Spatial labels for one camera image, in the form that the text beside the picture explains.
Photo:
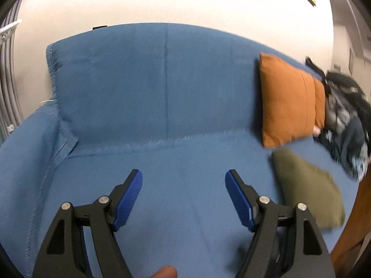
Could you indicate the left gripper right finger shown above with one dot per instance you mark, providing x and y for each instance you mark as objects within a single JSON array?
[{"x": 286, "y": 240}]

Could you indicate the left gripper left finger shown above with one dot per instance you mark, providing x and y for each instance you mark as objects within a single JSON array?
[{"x": 64, "y": 252}]

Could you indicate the olive green sweatshirt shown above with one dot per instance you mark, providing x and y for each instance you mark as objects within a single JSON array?
[{"x": 303, "y": 182}]

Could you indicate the person's left hand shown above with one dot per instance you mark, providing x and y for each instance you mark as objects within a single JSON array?
[{"x": 166, "y": 271}]

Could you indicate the orange cushion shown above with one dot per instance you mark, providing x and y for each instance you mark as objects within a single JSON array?
[{"x": 293, "y": 102}]

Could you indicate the grey radiator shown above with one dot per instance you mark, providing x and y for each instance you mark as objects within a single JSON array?
[{"x": 11, "y": 114}]

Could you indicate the blue fabric sofa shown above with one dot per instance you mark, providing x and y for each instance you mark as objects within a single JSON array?
[{"x": 183, "y": 104}]

